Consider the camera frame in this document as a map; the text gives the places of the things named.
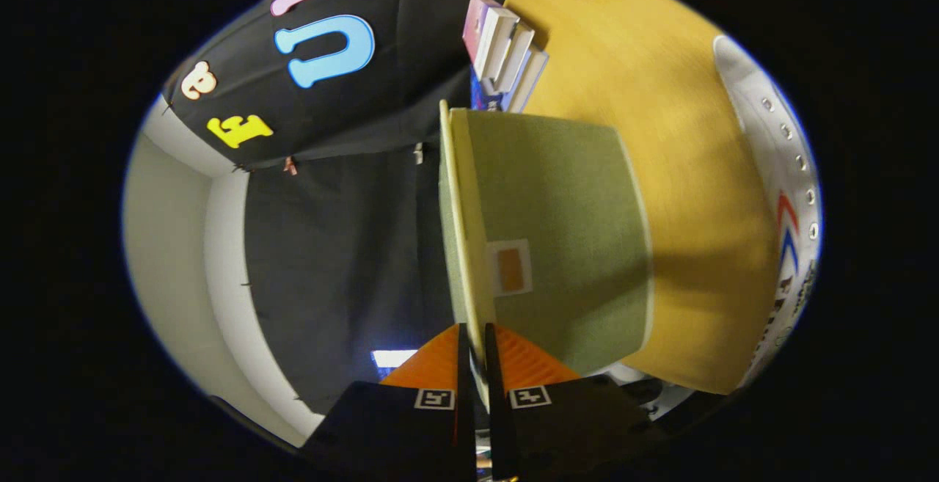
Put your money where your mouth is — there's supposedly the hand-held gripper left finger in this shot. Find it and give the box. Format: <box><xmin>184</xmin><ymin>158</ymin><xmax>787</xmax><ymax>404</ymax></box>
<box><xmin>299</xmin><ymin>324</ymin><xmax>476</xmax><ymax>482</ymax></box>

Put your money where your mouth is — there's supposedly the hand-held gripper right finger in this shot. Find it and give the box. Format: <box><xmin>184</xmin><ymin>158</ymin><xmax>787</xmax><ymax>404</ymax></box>
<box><xmin>483</xmin><ymin>322</ymin><xmax>659</xmax><ymax>482</ymax></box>

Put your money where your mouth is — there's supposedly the green fabric storage box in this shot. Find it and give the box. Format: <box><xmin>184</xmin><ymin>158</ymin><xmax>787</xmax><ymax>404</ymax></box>
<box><xmin>438</xmin><ymin>99</ymin><xmax>655</xmax><ymax>409</ymax></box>

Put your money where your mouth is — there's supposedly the white striped canvas shoe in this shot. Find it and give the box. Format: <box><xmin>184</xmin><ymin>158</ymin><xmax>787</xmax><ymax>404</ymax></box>
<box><xmin>713</xmin><ymin>34</ymin><xmax>823</xmax><ymax>389</ymax></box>

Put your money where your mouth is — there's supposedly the dark blue cover book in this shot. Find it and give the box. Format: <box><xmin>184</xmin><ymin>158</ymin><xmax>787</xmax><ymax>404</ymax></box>
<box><xmin>469</xmin><ymin>75</ymin><xmax>508</xmax><ymax>113</ymax></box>

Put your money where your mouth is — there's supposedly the book with white pages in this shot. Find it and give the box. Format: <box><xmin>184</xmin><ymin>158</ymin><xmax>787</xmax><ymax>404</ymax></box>
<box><xmin>492</xmin><ymin>23</ymin><xmax>537</xmax><ymax>94</ymax></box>
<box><xmin>506</xmin><ymin>45</ymin><xmax>550</xmax><ymax>114</ymax></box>

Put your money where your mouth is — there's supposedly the pink cover book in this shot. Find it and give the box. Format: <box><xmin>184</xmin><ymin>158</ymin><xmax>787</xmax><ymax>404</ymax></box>
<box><xmin>462</xmin><ymin>0</ymin><xmax>522</xmax><ymax>81</ymax></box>

